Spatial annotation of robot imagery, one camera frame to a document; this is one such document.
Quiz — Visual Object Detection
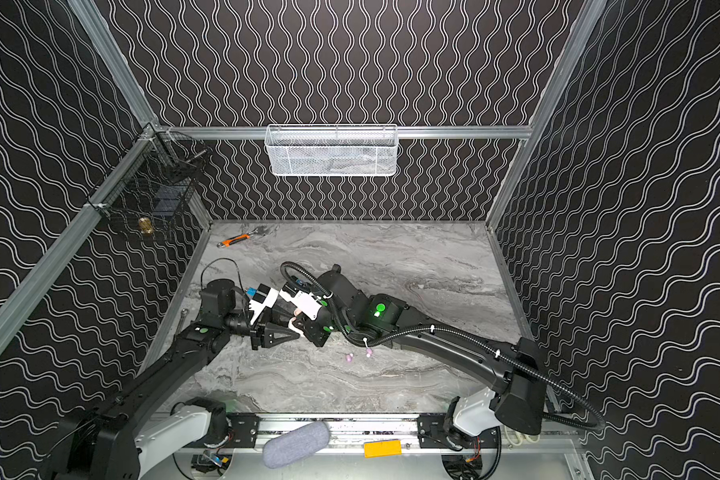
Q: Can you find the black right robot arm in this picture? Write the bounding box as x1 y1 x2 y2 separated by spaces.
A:
280 262 605 436

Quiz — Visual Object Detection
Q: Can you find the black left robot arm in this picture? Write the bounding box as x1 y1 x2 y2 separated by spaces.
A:
38 279 298 479

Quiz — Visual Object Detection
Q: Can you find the grey fabric pouch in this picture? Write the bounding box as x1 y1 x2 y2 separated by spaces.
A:
262 422 331 469

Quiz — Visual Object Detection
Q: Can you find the yellow block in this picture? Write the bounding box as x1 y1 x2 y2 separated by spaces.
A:
363 440 402 459

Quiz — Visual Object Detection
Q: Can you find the brass fitting in basket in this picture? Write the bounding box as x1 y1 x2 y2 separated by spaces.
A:
137 217 154 236

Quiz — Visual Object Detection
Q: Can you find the orange handled adjustable wrench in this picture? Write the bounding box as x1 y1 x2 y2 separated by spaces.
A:
216 226 269 248

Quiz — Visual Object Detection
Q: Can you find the white mesh wall basket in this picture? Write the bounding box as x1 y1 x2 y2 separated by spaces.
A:
264 124 400 177

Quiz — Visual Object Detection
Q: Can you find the black wire wall basket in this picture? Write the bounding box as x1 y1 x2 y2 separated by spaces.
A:
96 131 211 243

